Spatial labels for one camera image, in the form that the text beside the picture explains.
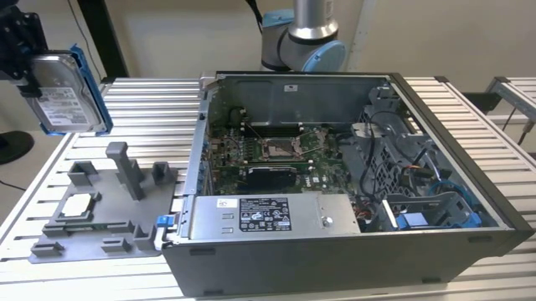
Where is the metal disk bay cage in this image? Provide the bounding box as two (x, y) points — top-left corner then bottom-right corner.
(341, 83), (505, 233)

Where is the green motherboard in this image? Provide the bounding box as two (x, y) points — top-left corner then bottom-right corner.
(207, 124), (364, 198)

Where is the hard disk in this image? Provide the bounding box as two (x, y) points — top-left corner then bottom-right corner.
(28, 43), (114, 137)

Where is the aluminium side table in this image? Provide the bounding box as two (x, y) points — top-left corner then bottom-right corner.
(488, 76), (536, 122)

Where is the orange yellow wire bundle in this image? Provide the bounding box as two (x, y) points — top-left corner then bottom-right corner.
(401, 164), (434, 182)

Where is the grey power supply unit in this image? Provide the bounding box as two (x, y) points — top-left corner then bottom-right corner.
(187, 194), (364, 243)

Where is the black monitor stand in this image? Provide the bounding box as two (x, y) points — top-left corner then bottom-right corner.
(0, 130), (35, 166)

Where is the black open PC case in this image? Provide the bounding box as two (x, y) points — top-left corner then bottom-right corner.
(160, 70), (536, 298)

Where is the grey plastic parts rack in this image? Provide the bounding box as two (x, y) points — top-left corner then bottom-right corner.
(27, 141), (182, 265)

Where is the blue wire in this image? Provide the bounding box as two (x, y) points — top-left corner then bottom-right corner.
(429, 177), (478, 218)

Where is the CPU socket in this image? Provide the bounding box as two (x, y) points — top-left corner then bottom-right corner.
(259, 136), (303, 163)

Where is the black upright post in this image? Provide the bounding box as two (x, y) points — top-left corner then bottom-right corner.
(77, 0), (130, 83)

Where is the empty blue disk carrier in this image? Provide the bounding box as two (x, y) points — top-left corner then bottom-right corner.
(396, 213), (428, 231)

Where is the green RAM stick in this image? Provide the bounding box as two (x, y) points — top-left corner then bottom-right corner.
(61, 221), (131, 232)

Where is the silver CPU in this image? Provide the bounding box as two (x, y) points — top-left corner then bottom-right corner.
(57, 193), (96, 219)

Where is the metal locking lever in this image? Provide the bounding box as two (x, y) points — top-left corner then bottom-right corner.
(246, 122), (270, 142)

